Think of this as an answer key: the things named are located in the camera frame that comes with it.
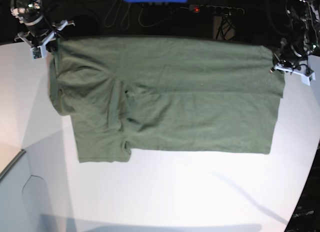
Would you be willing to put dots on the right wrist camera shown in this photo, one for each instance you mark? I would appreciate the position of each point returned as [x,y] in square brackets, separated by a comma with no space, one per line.
[35,53]

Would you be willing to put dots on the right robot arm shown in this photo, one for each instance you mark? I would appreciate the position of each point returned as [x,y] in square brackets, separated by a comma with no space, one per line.
[29,11]

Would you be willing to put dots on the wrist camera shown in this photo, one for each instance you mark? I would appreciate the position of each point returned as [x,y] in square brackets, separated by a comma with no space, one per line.
[35,53]
[307,78]

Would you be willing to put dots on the green t-shirt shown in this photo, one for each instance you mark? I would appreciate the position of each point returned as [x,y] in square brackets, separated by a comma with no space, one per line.
[165,93]

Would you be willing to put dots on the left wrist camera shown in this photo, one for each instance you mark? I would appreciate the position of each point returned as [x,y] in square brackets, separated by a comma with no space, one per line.
[307,78]

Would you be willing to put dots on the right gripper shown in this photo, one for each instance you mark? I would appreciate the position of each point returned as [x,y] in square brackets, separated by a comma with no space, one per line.
[41,33]

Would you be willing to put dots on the black power strip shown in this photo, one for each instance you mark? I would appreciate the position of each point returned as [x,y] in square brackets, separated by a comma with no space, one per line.
[217,10]

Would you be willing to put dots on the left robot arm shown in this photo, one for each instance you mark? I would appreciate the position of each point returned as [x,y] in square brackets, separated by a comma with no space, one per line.
[304,21]

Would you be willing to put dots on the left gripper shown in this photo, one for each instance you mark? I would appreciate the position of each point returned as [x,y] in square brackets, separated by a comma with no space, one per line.
[293,57]

